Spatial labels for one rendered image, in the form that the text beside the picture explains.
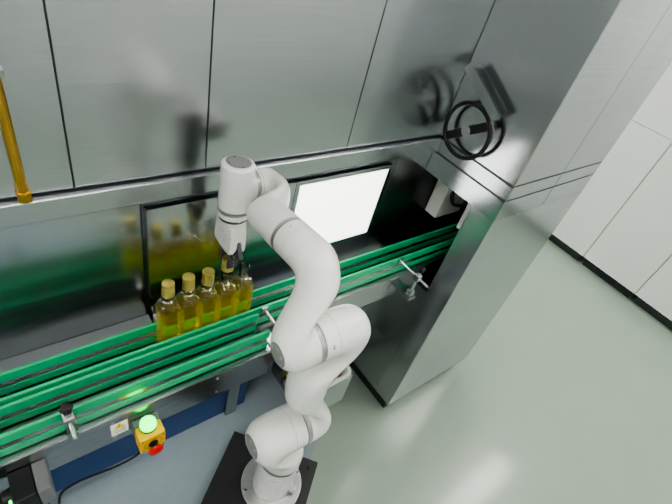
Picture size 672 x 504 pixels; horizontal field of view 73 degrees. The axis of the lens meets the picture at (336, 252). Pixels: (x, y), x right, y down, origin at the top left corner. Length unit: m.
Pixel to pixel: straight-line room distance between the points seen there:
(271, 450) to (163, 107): 0.86
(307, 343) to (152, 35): 0.71
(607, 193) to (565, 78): 3.04
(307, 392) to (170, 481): 0.71
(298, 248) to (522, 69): 1.07
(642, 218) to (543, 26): 3.07
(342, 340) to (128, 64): 0.73
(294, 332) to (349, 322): 0.13
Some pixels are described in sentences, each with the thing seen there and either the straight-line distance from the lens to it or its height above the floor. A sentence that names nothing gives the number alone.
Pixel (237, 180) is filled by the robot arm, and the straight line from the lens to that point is 1.11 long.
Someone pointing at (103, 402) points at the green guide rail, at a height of 1.11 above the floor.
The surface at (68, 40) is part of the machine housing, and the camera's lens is 1.07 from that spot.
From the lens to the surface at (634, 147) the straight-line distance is 4.48.
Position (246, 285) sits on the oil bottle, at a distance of 1.41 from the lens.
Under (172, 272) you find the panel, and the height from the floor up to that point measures 1.24.
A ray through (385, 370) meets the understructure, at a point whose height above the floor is 0.29.
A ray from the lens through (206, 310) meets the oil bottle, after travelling 1.41.
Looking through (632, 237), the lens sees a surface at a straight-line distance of 4.60.
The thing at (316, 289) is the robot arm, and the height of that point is 1.65.
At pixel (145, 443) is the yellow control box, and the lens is 1.43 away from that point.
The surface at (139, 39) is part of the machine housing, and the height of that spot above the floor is 1.91.
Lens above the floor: 2.26
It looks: 39 degrees down
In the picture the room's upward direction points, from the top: 17 degrees clockwise
